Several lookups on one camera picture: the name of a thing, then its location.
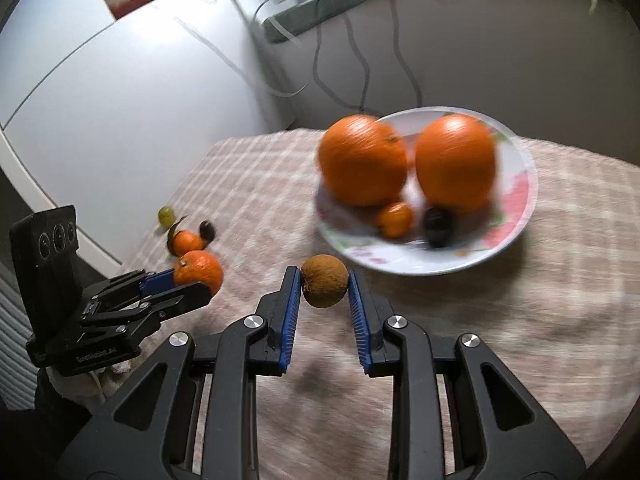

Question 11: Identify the long white cable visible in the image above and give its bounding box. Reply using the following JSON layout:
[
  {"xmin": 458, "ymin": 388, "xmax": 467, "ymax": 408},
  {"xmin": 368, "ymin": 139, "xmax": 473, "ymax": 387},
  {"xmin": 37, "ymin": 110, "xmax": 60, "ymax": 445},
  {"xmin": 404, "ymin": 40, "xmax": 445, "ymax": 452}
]
[{"xmin": 175, "ymin": 15, "xmax": 308, "ymax": 99}]

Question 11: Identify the black power cable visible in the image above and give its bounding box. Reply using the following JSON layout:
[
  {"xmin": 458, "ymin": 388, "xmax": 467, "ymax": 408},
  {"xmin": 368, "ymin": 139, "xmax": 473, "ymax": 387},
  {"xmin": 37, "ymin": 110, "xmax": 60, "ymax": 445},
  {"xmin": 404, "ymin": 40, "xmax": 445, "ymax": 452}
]
[
  {"xmin": 345, "ymin": 2, "xmax": 373, "ymax": 111},
  {"xmin": 387, "ymin": 0, "xmax": 426, "ymax": 108},
  {"xmin": 311, "ymin": 0, "xmax": 371, "ymax": 111}
]

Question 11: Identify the short white cable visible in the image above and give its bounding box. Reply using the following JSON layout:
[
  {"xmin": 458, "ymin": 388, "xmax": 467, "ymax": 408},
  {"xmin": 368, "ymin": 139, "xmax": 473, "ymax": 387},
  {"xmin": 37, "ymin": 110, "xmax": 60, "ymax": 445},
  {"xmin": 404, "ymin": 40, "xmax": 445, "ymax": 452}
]
[{"xmin": 252, "ymin": 0, "xmax": 302, "ymax": 44}]

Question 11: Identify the white ribbed radiator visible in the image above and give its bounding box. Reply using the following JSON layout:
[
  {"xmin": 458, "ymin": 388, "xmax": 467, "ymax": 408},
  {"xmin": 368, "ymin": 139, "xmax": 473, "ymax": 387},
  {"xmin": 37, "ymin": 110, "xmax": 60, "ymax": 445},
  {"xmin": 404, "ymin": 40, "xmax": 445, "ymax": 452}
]
[{"xmin": 0, "ymin": 272, "xmax": 38, "ymax": 411}]

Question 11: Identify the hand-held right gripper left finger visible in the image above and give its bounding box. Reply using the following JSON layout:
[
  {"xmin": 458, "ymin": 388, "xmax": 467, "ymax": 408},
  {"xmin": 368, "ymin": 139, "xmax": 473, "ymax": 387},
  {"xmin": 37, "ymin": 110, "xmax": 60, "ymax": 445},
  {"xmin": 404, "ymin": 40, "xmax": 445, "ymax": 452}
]
[{"xmin": 57, "ymin": 265, "xmax": 303, "ymax": 480}]

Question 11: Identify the beige checked tablecloth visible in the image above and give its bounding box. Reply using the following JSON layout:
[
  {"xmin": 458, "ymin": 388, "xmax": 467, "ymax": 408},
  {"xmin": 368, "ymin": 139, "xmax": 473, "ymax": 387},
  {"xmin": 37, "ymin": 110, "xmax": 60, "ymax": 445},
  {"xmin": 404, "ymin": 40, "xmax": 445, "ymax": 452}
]
[{"xmin": 107, "ymin": 129, "xmax": 640, "ymax": 480}]

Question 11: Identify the grey windowsill mat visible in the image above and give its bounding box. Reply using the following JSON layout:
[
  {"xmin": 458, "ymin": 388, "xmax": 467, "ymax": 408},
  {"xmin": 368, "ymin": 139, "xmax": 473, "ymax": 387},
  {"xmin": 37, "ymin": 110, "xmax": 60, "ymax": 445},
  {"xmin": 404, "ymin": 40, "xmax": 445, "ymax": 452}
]
[{"xmin": 262, "ymin": 0, "xmax": 608, "ymax": 45}]

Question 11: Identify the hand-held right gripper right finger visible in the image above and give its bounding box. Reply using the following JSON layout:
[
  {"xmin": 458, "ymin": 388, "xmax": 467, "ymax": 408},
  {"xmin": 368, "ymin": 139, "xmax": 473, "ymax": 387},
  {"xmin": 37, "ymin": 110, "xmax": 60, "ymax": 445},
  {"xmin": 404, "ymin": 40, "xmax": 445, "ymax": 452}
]
[{"xmin": 348, "ymin": 269, "xmax": 587, "ymax": 480}]

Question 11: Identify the small tangerine with leaf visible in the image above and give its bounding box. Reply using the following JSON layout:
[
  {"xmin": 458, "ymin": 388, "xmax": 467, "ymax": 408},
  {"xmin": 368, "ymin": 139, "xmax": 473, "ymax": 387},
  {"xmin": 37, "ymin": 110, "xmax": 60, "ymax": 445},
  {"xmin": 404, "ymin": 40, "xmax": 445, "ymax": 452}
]
[{"xmin": 166, "ymin": 216, "xmax": 207, "ymax": 257}]

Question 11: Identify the brown kiwi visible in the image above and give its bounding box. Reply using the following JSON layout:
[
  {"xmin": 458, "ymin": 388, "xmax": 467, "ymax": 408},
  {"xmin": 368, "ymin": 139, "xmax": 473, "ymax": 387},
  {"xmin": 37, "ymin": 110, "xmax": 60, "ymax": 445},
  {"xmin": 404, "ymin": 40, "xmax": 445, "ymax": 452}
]
[{"xmin": 300, "ymin": 254, "xmax": 349, "ymax": 309}]

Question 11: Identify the floral white plate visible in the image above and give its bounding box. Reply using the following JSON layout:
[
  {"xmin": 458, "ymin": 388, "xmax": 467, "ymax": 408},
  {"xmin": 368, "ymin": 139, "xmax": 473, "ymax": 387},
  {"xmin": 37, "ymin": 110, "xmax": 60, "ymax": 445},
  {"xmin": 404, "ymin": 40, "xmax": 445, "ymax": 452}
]
[{"xmin": 314, "ymin": 106, "xmax": 540, "ymax": 277}]

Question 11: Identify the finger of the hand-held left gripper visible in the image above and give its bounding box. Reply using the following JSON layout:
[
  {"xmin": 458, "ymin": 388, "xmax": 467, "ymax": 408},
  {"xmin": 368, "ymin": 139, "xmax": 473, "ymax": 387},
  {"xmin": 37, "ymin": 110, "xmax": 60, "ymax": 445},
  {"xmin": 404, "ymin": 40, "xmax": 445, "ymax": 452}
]
[
  {"xmin": 106, "ymin": 268, "xmax": 177, "ymax": 297},
  {"xmin": 141, "ymin": 282, "xmax": 212, "ymax": 319}
]

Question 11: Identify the white cabinet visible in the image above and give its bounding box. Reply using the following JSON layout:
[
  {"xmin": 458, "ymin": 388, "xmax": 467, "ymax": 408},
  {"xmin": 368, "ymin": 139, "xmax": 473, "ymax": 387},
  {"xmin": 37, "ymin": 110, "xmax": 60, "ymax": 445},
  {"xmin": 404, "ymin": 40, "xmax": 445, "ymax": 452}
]
[{"xmin": 0, "ymin": 0, "xmax": 296, "ymax": 281}]

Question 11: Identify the large orange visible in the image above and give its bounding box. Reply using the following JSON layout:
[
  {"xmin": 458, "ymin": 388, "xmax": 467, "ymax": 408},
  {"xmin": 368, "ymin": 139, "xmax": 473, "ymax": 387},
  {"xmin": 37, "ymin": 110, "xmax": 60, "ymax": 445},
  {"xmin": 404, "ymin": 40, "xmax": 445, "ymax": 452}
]
[
  {"xmin": 318, "ymin": 114, "xmax": 408, "ymax": 208},
  {"xmin": 415, "ymin": 113, "xmax": 497, "ymax": 213}
]

